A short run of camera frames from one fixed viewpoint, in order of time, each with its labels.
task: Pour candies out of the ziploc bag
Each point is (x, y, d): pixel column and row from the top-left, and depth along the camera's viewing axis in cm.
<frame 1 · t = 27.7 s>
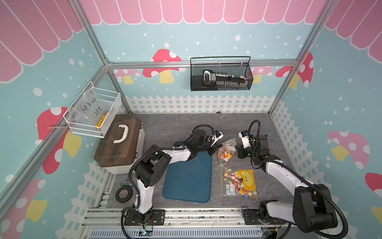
left hand: (221, 146, 89), fingers closed
right hand: (236, 145, 89), fingers closed
candy ziploc bag: (227, 151, 92), point 8 cm above the table
candy ziploc bag yellow label: (238, 183, 85), point 2 cm above the table
teal plastic tray: (189, 180, 89), on the table
brown lid storage box: (123, 144, 84), point 17 cm above the table
black tape roll: (124, 193, 84), on the table

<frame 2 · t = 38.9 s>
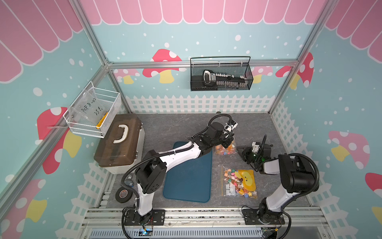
left hand: (232, 135, 82), fingers closed
right hand: (237, 148, 95), fingers open
candy ziploc bag: (232, 149, 93), point 8 cm above the table
the other named things where they were.

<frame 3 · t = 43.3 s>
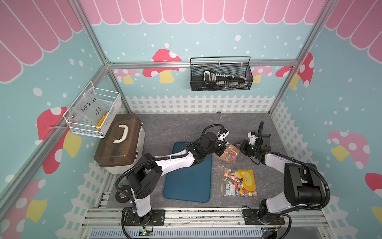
left hand: (225, 143, 84), fingers closed
right hand: (235, 144, 92), fingers open
candy ziploc bag: (230, 154, 92), point 7 cm above the table
the other named things where they were.

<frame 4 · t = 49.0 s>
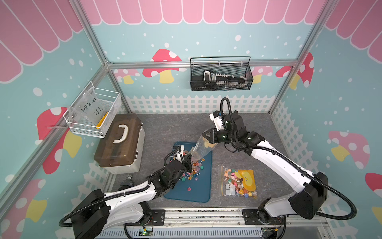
left hand: (191, 157, 81), fingers closed
right hand: (202, 134, 73), fingers closed
candy ziploc bag: (202, 149, 89), point 11 cm above the table
pile of colourful candies: (196, 166, 92), point 2 cm above the table
pink star candy: (189, 189, 84), on the table
